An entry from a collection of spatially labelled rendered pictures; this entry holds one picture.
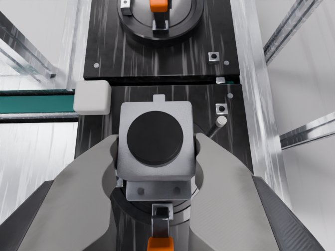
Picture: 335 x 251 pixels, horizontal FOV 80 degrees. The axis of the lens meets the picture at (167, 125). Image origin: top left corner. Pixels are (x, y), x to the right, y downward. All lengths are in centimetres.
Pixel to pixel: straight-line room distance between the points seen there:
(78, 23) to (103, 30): 6
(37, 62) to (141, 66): 15
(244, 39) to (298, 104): 19
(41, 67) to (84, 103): 9
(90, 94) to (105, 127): 5
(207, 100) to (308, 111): 25
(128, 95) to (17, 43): 15
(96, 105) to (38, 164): 15
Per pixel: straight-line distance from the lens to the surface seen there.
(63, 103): 36
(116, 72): 33
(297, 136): 35
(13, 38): 33
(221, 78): 33
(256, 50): 38
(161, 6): 26
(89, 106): 29
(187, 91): 30
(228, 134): 29
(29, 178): 39
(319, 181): 47
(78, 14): 44
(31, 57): 34
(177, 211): 25
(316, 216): 46
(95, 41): 37
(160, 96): 17
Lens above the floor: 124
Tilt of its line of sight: 74 degrees down
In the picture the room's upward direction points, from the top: 1 degrees counter-clockwise
